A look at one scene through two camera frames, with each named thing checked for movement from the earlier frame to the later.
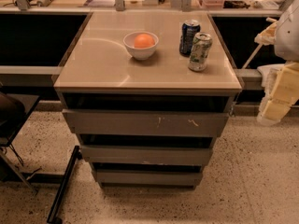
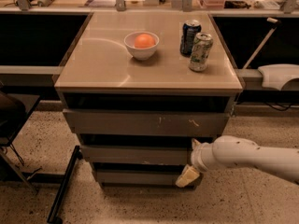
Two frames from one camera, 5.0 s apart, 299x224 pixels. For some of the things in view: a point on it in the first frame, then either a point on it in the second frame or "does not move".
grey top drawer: [123, 123] does not move
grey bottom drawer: [149, 177] does not move
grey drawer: [146, 155] does not move
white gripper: [288, 36] -> [197, 158]
